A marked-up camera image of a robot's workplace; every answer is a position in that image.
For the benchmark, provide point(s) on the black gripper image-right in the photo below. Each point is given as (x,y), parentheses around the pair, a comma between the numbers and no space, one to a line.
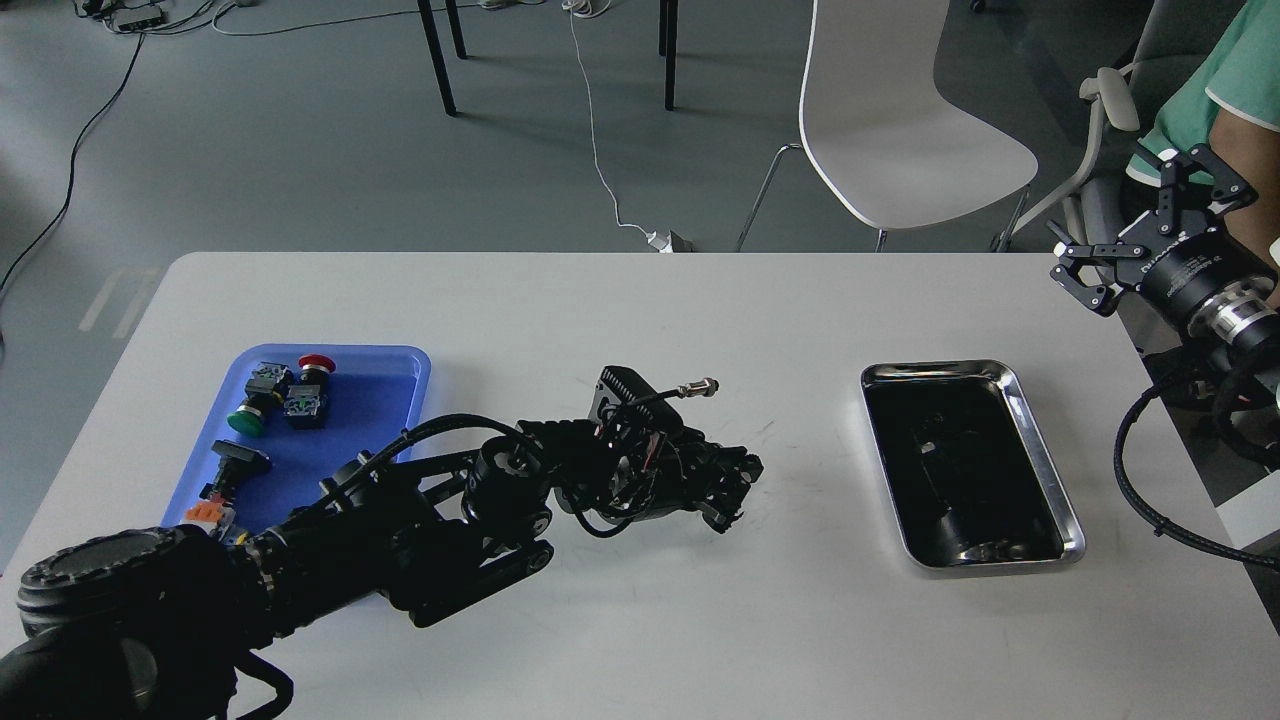
(1198,277)

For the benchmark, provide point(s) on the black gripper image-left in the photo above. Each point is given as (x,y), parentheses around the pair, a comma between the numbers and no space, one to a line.
(634,459)

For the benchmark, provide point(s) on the silver metal tray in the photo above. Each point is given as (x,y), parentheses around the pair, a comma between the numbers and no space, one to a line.
(982,497)

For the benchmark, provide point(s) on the person in green shirt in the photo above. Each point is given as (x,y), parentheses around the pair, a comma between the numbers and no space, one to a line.
(1231,103)

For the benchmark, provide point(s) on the grey office chair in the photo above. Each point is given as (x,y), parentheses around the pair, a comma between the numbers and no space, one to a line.
(1177,37)

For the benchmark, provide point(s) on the white power adapter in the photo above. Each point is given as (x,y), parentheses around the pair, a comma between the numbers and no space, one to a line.
(668,241)

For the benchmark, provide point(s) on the white plastic chair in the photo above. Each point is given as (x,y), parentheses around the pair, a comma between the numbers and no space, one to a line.
(877,131)

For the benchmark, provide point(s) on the black table leg right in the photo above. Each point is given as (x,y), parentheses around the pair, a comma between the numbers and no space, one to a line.
(668,48)

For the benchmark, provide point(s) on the black table leg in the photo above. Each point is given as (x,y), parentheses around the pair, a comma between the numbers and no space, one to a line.
(435,48)
(668,48)

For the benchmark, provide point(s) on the orange grey contact block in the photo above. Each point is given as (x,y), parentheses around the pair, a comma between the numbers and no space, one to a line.
(216,519)

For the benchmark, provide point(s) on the black table leg left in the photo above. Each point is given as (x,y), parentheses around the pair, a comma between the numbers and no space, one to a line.
(435,48)

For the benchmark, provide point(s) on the red push button switch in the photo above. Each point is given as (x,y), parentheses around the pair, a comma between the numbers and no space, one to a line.
(306,405)

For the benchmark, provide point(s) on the green push button switch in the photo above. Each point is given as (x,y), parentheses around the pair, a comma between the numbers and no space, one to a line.
(264,392)

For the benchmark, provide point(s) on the black selector switch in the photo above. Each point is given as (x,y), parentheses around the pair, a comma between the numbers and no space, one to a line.
(237,464)

